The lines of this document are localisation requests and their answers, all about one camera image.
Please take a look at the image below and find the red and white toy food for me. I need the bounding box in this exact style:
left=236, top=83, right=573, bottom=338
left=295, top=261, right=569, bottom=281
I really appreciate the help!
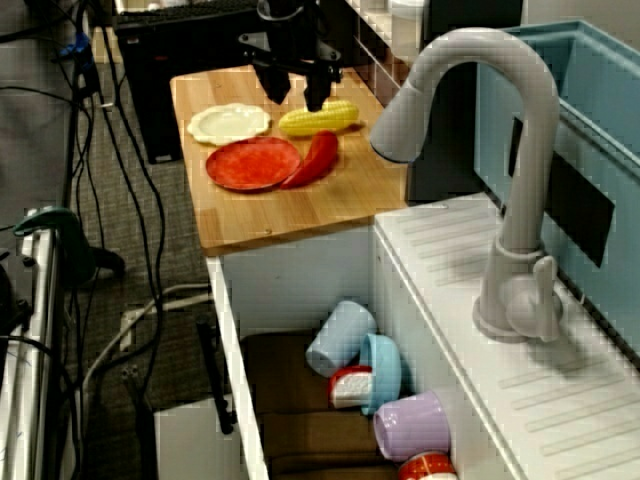
left=326, top=364, right=376, bottom=412

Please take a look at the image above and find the red round plate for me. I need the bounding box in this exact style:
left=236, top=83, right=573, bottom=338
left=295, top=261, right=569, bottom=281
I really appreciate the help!
left=205, top=136, right=304, bottom=195

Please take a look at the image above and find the purple plastic cup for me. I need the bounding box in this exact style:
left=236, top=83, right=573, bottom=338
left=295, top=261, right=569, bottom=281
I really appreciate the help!
left=371, top=390, right=454, bottom=464

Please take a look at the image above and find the long black cable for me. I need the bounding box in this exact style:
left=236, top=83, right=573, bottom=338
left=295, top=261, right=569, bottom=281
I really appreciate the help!
left=96, top=0, right=168, bottom=362

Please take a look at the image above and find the grey toy faucet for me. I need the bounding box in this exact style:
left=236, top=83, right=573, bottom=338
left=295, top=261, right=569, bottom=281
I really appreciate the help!
left=368, top=26, right=569, bottom=346

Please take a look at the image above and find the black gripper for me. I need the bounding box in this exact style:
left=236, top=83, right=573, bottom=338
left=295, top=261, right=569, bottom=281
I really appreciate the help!
left=237, top=19, right=344, bottom=113

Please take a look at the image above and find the aluminium frame rail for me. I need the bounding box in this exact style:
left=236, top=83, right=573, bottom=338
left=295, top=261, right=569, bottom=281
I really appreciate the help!
left=0, top=209, right=67, bottom=480

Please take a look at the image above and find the yellow toy corn cob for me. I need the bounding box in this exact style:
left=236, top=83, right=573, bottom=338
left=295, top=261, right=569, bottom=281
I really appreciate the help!
left=277, top=99, right=362, bottom=139

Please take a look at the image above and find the cream scalloped plate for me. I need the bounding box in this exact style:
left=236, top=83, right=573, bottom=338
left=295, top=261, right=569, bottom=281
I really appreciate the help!
left=186, top=103, right=273, bottom=148

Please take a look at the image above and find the red toy pepper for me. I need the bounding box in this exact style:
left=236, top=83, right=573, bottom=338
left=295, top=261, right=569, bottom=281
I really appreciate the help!
left=279, top=130, right=341, bottom=191

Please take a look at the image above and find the light blue plastic cup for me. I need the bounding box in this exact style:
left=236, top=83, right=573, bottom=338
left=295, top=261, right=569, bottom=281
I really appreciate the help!
left=304, top=299, right=379, bottom=380

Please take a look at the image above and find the black robot base box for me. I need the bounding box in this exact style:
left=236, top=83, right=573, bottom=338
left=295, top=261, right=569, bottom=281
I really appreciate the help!
left=114, top=0, right=272, bottom=167

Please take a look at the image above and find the green clamp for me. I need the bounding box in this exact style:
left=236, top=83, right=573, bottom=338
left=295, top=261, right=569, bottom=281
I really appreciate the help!
left=11, top=206, right=127, bottom=282

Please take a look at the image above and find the light blue plastic bowl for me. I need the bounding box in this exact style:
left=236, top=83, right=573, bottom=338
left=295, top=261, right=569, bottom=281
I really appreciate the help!
left=358, top=331, right=404, bottom=418

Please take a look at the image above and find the white cable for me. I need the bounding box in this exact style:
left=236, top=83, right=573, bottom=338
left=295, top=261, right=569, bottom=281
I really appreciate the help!
left=81, top=283, right=212, bottom=397

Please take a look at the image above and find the white toy sink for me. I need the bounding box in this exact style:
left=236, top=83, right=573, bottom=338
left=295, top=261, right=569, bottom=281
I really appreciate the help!
left=205, top=191, right=640, bottom=480

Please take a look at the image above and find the teal plastic bin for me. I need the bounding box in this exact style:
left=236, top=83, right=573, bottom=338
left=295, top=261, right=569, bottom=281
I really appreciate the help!
left=474, top=19, right=640, bottom=347

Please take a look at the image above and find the black cabinet handle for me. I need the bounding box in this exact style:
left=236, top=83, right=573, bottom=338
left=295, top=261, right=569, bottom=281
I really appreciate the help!
left=195, top=319, right=237, bottom=436

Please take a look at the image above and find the red tomato can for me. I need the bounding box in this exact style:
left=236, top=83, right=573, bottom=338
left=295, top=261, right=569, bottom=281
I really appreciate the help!
left=396, top=451, right=459, bottom=480

